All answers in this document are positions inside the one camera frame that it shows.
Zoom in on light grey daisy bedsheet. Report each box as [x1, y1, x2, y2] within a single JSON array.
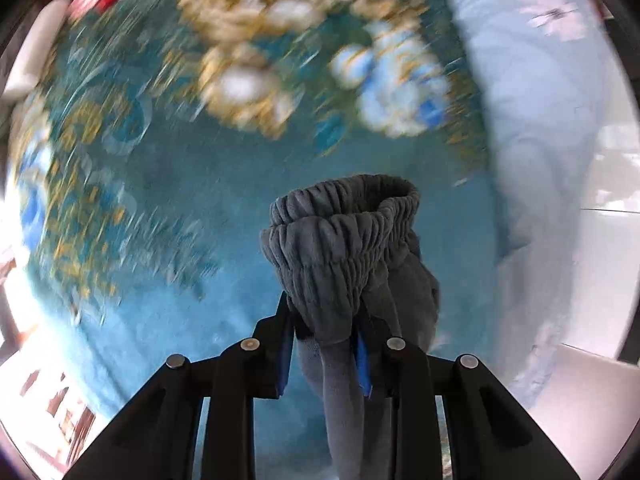
[[447, 0, 612, 405]]

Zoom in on teal floral blanket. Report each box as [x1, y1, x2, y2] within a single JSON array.
[[6, 0, 499, 417]]

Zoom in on dark grey fleece pants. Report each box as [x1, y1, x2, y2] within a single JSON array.
[[260, 174, 439, 479]]

